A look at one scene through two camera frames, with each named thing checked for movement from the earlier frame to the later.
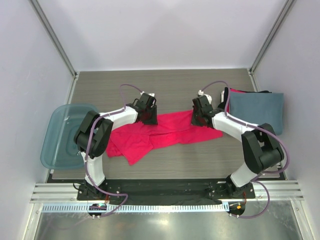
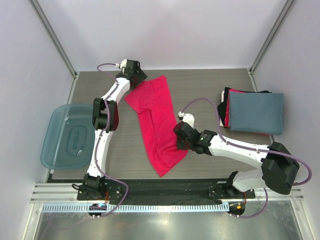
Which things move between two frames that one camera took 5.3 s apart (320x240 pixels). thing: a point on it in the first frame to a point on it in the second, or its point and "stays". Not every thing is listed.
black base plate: (165, 192) stays
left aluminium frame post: (74, 73) stays
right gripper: (194, 121) to (180, 145)
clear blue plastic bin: (59, 151) stays
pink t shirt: (132, 142) to (151, 99)
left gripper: (153, 120) to (141, 77)
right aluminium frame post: (250, 70) stays
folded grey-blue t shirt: (259, 108) stays
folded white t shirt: (222, 96) stays
